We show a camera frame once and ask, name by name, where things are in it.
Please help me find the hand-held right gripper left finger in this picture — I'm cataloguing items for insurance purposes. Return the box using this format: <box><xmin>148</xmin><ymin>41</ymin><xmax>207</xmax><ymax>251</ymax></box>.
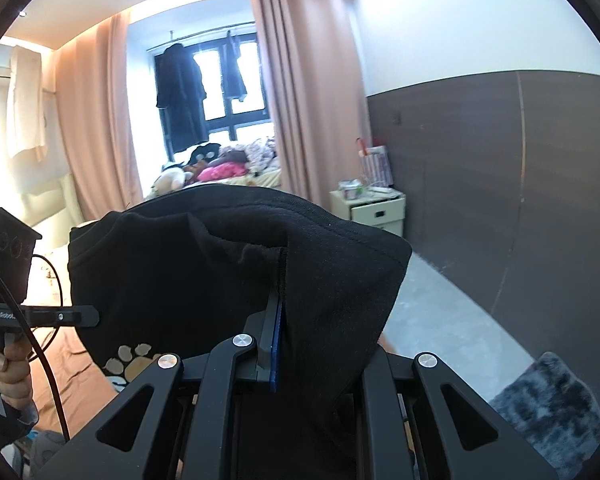
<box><xmin>35</xmin><ymin>292</ymin><xmax>284</xmax><ymax>480</ymax></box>

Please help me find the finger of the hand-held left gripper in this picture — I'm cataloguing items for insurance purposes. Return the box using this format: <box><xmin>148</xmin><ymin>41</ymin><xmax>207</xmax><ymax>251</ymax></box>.
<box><xmin>25</xmin><ymin>305</ymin><xmax>101</xmax><ymax>328</ymax></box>

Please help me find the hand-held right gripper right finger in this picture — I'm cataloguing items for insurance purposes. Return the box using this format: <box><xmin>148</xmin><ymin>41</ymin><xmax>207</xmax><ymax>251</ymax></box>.
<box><xmin>360</xmin><ymin>345</ymin><xmax>527</xmax><ymax>480</ymax></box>

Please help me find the black bear print t-shirt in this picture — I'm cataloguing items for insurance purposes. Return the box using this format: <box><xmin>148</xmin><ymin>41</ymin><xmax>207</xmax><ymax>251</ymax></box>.
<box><xmin>70</xmin><ymin>184</ymin><xmax>413</xmax><ymax>480</ymax></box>

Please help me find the person's left hand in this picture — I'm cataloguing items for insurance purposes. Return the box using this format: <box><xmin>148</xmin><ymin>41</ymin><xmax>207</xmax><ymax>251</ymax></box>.
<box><xmin>0</xmin><ymin>342</ymin><xmax>34</xmax><ymax>412</ymax></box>

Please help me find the orange blanket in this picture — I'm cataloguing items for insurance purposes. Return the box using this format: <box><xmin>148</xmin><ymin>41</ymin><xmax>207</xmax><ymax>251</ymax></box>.
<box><xmin>27</xmin><ymin>330</ymin><xmax>127</xmax><ymax>437</ymax></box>

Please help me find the cream padded headboard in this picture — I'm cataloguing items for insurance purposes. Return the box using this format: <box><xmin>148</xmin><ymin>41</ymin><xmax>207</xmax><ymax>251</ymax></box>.
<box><xmin>15</xmin><ymin>175</ymin><xmax>82</xmax><ymax>261</ymax></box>

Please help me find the hanging white cloth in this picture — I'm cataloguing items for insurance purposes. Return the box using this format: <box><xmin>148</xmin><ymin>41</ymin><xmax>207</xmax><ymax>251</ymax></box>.
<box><xmin>7</xmin><ymin>45</ymin><xmax>46</xmax><ymax>162</ymax></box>

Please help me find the cream nightstand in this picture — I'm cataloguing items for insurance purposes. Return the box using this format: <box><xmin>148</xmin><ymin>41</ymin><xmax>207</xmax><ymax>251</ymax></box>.
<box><xmin>330</xmin><ymin>187</ymin><xmax>407</xmax><ymax>237</ymax></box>

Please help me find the pink curtain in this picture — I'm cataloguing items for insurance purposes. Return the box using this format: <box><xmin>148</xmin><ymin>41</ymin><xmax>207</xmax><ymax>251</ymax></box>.
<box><xmin>250</xmin><ymin>0</ymin><xmax>369</xmax><ymax>211</ymax></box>
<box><xmin>55</xmin><ymin>12</ymin><xmax>144</xmax><ymax>221</ymax></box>

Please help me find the grey fluffy rug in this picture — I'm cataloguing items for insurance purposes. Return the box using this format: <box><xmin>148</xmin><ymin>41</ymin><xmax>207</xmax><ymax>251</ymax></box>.
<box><xmin>490</xmin><ymin>352</ymin><xmax>600</xmax><ymax>480</ymax></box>

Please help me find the cream plush bear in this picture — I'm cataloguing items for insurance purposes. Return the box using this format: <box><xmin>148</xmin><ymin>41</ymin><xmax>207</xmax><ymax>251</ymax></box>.
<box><xmin>151</xmin><ymin>166</ymin><xmax>187</xmax><ymax>194</ymax></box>

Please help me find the pink plush toy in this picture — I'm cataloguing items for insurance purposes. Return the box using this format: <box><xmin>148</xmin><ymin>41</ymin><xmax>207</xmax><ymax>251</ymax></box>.
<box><xmin>197</xmin><ymin>162</ymin><xmax>247</xmax><ymax>184</ymax></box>

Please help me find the black round plush toy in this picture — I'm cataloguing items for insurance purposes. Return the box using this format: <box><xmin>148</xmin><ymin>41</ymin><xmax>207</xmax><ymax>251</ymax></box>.
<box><xmin>187</xmin><ymin>144</ymin><xmax>222</xmax><ymax>164</ymax></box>

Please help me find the hanging black coat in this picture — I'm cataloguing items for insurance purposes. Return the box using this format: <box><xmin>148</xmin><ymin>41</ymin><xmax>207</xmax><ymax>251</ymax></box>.
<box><xmin>155</xmin><ymin>44</ymin><xmax>208</xmax><ymax>153</ymax></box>

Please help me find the black framed window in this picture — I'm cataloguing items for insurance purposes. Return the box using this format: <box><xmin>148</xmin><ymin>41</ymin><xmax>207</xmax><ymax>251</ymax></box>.
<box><xmin>152</xmin><ymin>35</ymin><xmax>273</xmax><ymax>157</ymax></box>

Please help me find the hanging dark garment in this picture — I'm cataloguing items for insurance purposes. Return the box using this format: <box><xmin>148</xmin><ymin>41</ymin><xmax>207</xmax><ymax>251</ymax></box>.
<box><xmin>222</xmin><ymin>32</ymin><xmax>249</xmax><ymax>104</ymax></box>

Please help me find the white wire rack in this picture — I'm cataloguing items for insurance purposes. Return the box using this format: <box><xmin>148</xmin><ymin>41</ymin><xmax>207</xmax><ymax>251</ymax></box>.
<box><xmin>360</xmin><ymin>145</ymin><xmax>394</xmax><ymax>189</ymax></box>

